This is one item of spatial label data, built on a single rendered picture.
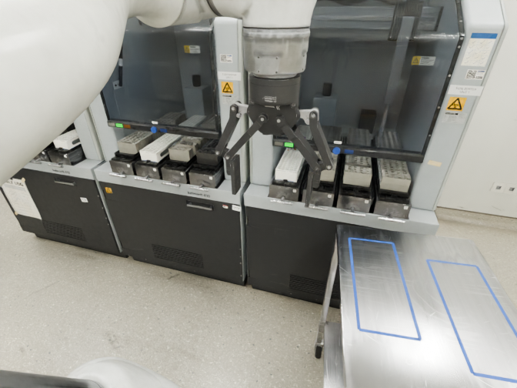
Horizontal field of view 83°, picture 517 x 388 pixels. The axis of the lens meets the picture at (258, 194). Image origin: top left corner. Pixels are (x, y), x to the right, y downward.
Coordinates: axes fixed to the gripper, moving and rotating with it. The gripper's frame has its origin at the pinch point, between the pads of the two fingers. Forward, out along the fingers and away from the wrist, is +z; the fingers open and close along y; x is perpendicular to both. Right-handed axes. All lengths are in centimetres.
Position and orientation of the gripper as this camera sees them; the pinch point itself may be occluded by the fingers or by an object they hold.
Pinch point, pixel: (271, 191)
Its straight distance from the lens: 53.5
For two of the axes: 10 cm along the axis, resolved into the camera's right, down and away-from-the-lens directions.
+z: 0.0, 8.4, 5.4
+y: 9.6, 1.5, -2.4
